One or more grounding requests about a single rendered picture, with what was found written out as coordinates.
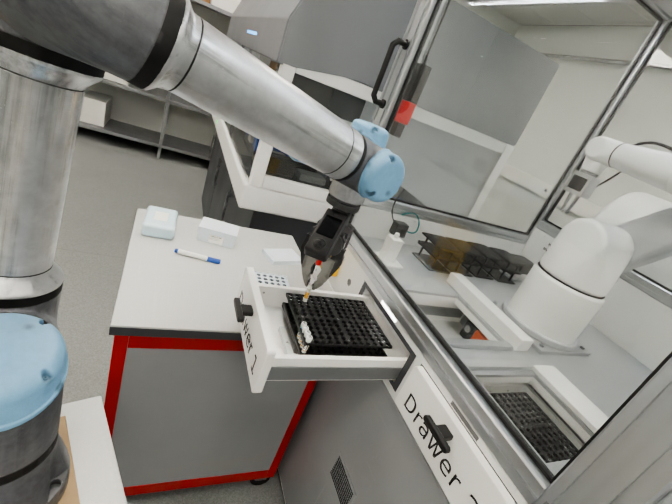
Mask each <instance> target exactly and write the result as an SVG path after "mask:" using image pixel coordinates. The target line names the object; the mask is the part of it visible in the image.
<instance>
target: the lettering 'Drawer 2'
mask: <svg viewBox="0 0 672 504"><path fill-rule="evenodd" d="M411 396H412V398H413V400H414V404H415V405H414V408H413V410H412V411H409V410H408V408H407V407H406V404H407V402H408V401H409V399H410V398H411ZM404 406H405V408H406V410H407V411H408V412H409V413H413V412H414V411H415V409H416V401H415V399H414V397H413V395H412V393H410V395H409V397H408V398H407V400H406V402H405V403H404ZM423 423H424V424H425V426H426V428H427V432H426V430H425V429H424V427H423V426H420V427H419V433H420V435H421V436H423V440H424V439H425V437H426V436H427V434H428V432H429V429H428V427H427V425H426V423H425V422H423ZM421 428H422V429H423V430H424V431H425V435H422V433H421V431H420V430H421ZM432 440H433V435H432V436H431V439H430V442H429V445H428V448H429V450H430V449H431V448H433V447H434V446H435V445H436V447H435V449H434V452H433V455H432V456H433V457H434V458H435V457H436V456H438V455H440V454H441V453H443V452H442V450H441V451H439V452H438V453H436V454H435V452H436V450H437V447H438V444H437V442H436V443H434V444H433V445H431V443H432ZM444 461H446V462H447V463H448V465H449V470H448V469H447V467H446V465H445V464H444ZM442 463H443V465H444V467H445V469H446V470H447V472H448V474H449V473H450V472H451V465H450V463H449V461H448V460H447V459H442V460H441V462H440V470H441V472H442V474H443V475H444V476H445V477H446V475H445V474H444V472H443V470H442ZM456 477H457V475H456V474H455V475H454V476H453V478H452V479H451V480H450V482H449V483H448V484H449V486H450V485H451V484H452V482H453V481H454V480H458V482H459V484H461V481H460V480H459V479H458V478H456Z"/></svg>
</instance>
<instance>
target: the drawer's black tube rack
mask: <svg viewBox="0 0 672 504"><path fill-rule="evenodd" d="M293 294H294V293H293ZM296 296H297V297H296ZM303 297H304V295H303V294H294V298H295V299H296V302H297V304H298V307H299V309H300V312H301V314H302V316H301V317H303V319H304V322H306V323H307V326H308V327H309V331H310V332H311V334H310V335H311V336H312V337H313V338H312V342H313V345H312V346H309V347H308V349H307V351H306V353H302V352H301V351H302V348H300V343H298V340H299V339H297V334H298V331H299V330H298V328H297V325H296V322H295V319H294V317H293V314H292V311H291V308H290V306H289V303H286V302H283V303H282V308H283V311H284V314H285V318H286V320H287V323H288V326H289V329H290V332H291V335H292V338H293V341H294V344H295V347H296V350H297V352H298V355H330V356H368V357H387V354H386V353H385V351H384V349H392V345H391V344H390V342H389V340H388V339H387V337H386V336H385V334H384V333H383V331H382V329H381V328H380V326H379V325H378V323H377V321H376V320H375V318H374V317H373V315H372V314H371V312H370V310H369V309H368V307H367V306H366V304H365V302H364V301H360V300H351V299H341V298H332V297H322V296H313V295H309V298H308V300H307V302H304V301H303ZM311 298H312V299H311ZM316 298H317V299H316ZM323 299H324V300H323ZM298 300H300V301H298ZM311 301H313V302H311ZM343 301H344V302H343ZM319 302H320V303H319ZM324 302H325V303H324ZM350 302H351V303H350ZM299 303H300V304H299ZM332 303H333V304H332ZM312 304H313V305H312ZM319 305H320V306H319ZM351 305H352V306H351ZM356 305H357V306H356ZM363 306H364V307H363ZM340 307H341V308H340ZM364 309H365V310H364ZM367 313H368V314H367ZM366 320H367V321H366ZM371 320H372V321H371ZM374 325H375V326H374ZM377 329H378V330H377ZM378 332H379V333H378ZM374 333H375V334H374ZM380 333H381V334H380ZM376 337H377V338H376ZM382 337H383V338H382ZM384 341H385V342H384ZM386 345H388V346H386Z"/></svg>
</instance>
